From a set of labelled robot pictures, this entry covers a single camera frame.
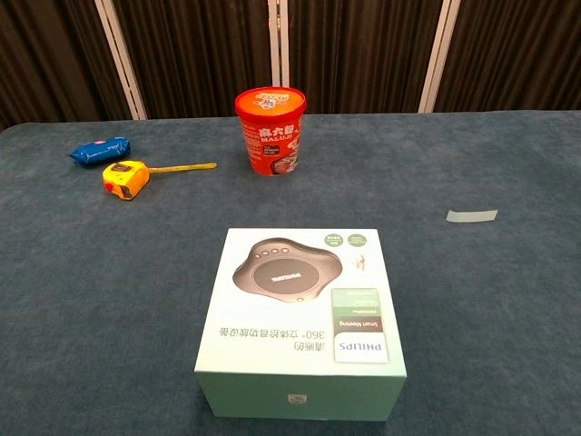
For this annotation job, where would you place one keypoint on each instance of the small pale paper strip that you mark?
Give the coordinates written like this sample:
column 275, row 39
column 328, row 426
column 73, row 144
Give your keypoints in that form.
column 472, row 216

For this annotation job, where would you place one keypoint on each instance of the Philips speakerphone box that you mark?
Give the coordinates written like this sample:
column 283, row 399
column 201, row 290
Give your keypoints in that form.
column 290, row 327

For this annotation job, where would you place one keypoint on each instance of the red instant noodle cup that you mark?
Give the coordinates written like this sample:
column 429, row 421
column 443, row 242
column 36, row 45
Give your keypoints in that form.
column 272, row 136

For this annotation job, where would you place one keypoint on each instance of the yellow tape measure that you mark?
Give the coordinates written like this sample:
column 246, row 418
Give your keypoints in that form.
column 125, row 177

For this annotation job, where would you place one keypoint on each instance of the blue-grey table cloth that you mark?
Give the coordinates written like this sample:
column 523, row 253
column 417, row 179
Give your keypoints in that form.
column 454, row 318

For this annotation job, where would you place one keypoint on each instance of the blue snack packet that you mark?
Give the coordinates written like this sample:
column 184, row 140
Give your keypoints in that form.
column 100, row 151

